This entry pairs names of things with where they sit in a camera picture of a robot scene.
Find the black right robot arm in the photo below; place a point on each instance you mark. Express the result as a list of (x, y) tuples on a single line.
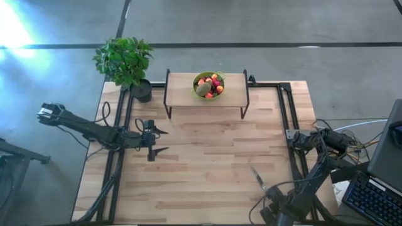
[(317, 169)]

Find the green potted plant black pot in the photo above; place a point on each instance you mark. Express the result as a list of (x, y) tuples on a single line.
[(124, 59)]

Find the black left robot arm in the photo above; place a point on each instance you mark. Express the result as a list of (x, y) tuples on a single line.
[(94, 130)]

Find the black metal rig frame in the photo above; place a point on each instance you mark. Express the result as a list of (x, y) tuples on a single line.
[(113, 188)]

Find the white paper sheet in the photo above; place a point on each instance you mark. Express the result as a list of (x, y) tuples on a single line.
[(339, 190)]

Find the green colander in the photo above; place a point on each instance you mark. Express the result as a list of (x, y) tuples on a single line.
[(194, 86)]

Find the backlit black keyboard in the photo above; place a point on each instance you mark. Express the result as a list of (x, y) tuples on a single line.
[(367, 197)]

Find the dark side table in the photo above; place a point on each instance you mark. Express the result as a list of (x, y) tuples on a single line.
[(19, 150)]

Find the large yellow-red peach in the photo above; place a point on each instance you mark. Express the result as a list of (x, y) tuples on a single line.
[(214, 76)]

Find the grey laptop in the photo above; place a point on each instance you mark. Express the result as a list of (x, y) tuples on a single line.
[(386, 150)]

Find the brown-green kiwi fruit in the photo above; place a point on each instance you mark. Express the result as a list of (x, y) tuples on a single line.
[(203, 88)]

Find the wooden shelf riser black legs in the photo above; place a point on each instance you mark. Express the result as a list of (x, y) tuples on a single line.
[(179, 91)]

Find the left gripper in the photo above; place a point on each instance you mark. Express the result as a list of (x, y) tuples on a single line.
[(150, 139)]

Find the small orange fruit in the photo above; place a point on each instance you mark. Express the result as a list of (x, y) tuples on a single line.
[(208, 95), (201, 81), (220, 89)]

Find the small red cherry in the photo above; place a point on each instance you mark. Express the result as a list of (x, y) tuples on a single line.
[(216, 83)]

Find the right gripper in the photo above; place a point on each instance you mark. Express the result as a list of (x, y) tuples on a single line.
[(274, 202)]

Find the grey metal mount plate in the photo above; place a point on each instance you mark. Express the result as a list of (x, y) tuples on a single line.
[(290, 134)]

